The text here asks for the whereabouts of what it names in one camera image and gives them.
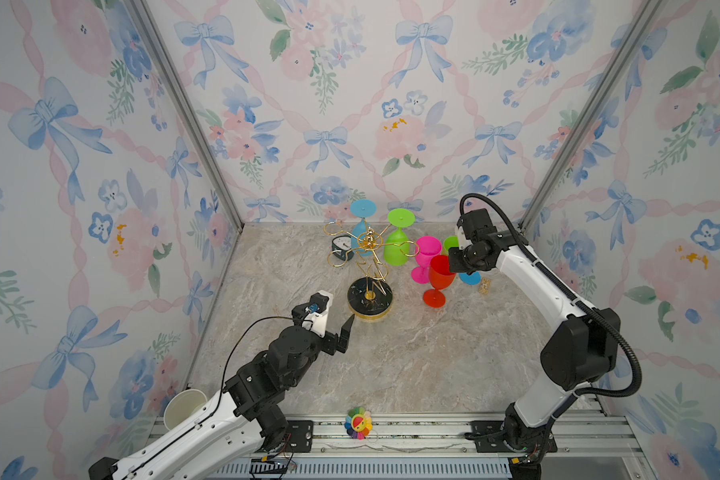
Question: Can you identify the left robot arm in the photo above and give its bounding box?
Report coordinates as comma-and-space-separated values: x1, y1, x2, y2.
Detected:
88, 316, 355, 479

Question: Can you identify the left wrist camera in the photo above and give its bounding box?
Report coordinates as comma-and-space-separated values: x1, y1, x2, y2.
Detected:
291, 290, 333, 338

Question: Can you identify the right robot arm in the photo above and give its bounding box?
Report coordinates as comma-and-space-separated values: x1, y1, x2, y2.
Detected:
448, 208, 618, 463

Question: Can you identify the red wine glass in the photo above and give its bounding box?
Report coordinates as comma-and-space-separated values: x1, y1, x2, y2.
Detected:
423, 255, 456, 309

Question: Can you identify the light blue wine glass back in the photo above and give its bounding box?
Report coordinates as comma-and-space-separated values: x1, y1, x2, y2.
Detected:
350, 199, 377, 259

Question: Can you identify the small black alarm clock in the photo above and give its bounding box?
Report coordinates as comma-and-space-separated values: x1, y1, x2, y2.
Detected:
331, 234, 354, 263

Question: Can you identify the blue wine glass front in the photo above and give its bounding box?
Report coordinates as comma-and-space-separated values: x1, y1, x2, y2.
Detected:
458, 272, 482, 286

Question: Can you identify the white paper cup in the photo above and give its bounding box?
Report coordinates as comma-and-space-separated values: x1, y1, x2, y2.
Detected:
163, 389, 208, 430

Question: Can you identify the gold wine glass rack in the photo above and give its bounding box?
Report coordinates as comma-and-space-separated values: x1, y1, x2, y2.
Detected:
323, 221, 418, 321

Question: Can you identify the magenta wine glass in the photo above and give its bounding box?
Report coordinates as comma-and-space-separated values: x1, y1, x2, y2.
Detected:
411, 236, 442, 284

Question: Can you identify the green wine glass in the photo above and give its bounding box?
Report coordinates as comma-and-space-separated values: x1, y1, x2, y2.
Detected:
443, 236, 459, 254
384, 208, 415, 266

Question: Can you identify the green wine glass front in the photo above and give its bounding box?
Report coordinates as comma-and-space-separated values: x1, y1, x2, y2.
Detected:
443, 236, 459, 254

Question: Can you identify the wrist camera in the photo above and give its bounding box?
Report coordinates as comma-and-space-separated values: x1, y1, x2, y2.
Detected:
291, 290, 333, 338
456, 208, 497, 243

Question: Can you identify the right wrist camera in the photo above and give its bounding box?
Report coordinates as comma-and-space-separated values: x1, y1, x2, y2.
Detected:
456, 208, 497, 243

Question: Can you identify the green wine glass back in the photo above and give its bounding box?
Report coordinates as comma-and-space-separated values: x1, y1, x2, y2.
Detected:
384, 208, 415, 266

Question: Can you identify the rainbow flower toy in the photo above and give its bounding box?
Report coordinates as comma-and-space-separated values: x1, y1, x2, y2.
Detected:
344, 407, 373, 441

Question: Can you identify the small gold wrapped candy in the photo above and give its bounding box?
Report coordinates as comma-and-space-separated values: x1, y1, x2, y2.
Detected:
478, 278, 492, 295

